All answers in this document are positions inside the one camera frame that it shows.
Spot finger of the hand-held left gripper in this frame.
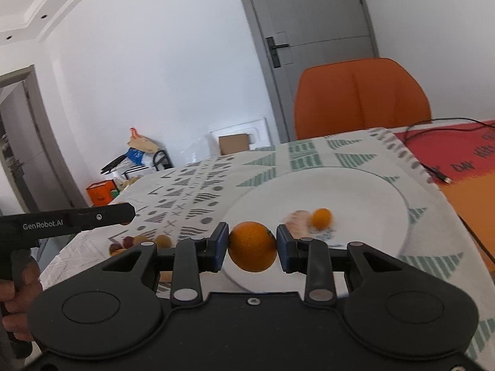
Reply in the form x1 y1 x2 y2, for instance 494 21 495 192
75 202 137 234

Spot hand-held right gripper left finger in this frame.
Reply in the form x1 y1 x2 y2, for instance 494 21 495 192
100 222 231 305

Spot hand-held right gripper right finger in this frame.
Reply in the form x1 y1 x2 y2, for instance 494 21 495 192
276 224 408 303

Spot fruits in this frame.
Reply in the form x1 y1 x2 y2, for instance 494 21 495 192
227 221 278 272

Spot white fruit bowl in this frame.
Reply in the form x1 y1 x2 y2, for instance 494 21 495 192
222 166 411 294

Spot person's left hand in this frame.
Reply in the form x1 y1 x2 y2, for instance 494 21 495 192
0 257 44 343

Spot orange box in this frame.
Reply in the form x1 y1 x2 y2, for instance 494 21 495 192
86 181 117 207

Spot pale pink fruit piece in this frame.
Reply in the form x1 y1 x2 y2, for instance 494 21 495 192
284 211 312 237

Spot small orange kumquat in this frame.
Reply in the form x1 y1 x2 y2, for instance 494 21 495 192
311 208 333 229

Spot flat black item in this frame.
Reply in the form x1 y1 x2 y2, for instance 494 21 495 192
101 153 129 175

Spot white storage box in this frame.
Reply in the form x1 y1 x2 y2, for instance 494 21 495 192
121 164 155 181

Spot patterned white tablecloth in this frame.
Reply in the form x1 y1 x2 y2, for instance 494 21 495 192
39 126 495 371

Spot black metal rack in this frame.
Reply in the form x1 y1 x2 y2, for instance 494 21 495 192
152 148 173 171

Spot cardboard box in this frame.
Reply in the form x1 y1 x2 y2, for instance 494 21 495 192
218 133 250 156

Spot orange chair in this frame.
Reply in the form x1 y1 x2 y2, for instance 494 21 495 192
294 58 432 140

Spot red orange table mat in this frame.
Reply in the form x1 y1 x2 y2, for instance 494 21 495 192
394 120 495 263

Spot grey door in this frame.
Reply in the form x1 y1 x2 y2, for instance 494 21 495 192
232 0 381 143

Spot tan bag with orange handle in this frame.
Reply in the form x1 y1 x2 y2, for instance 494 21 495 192
127 127 159 154

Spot grey doorway frame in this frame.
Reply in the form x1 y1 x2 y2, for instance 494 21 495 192
0 65 88 217

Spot black cable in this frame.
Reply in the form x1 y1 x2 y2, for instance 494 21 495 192
404 118 495 185

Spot black door handle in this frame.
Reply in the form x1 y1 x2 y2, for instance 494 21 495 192
266 36 290 68

